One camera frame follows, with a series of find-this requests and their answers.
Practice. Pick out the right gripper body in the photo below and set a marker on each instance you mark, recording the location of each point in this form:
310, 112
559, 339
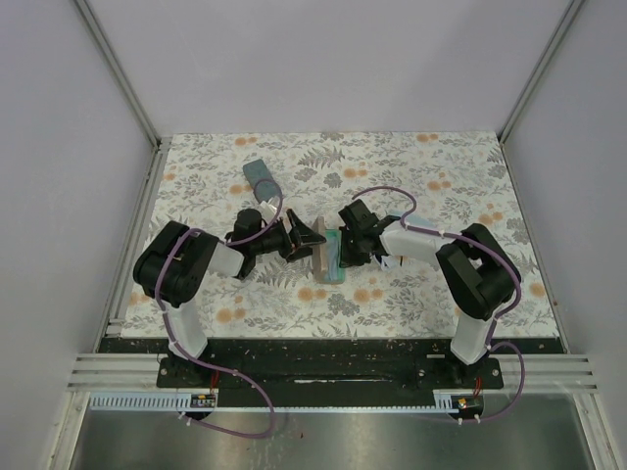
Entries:
349, 240

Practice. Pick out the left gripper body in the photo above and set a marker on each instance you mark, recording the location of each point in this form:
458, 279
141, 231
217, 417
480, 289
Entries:
288, 240

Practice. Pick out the beige felt glasses case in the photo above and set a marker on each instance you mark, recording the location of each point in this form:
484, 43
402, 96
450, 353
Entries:
326, 257

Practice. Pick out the light blue cloth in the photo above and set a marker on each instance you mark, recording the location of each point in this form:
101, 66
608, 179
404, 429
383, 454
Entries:
334, 273
414, 220

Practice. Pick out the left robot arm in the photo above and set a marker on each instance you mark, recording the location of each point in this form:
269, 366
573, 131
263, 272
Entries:
172, 268

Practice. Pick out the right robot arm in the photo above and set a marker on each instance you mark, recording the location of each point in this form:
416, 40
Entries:
482, 279

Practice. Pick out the grey-blue glasses case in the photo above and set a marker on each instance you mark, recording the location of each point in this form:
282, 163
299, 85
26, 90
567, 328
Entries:
260, 179

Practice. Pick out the floral table mat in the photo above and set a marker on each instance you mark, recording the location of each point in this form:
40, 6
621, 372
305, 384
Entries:
453, 179

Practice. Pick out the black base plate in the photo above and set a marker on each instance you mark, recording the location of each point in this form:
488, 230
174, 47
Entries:
343, 364

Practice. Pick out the white slotted cable duct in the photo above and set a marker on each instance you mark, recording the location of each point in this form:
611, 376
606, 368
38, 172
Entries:
302, 398

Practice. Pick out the left aluminium frame post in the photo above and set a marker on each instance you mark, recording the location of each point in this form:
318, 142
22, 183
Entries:
109, 56

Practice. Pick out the aluminium frame post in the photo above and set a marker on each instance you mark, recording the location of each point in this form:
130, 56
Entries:
565, 23
109, 56

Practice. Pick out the right aluminium frame post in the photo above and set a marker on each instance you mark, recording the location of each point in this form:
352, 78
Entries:
565, 23

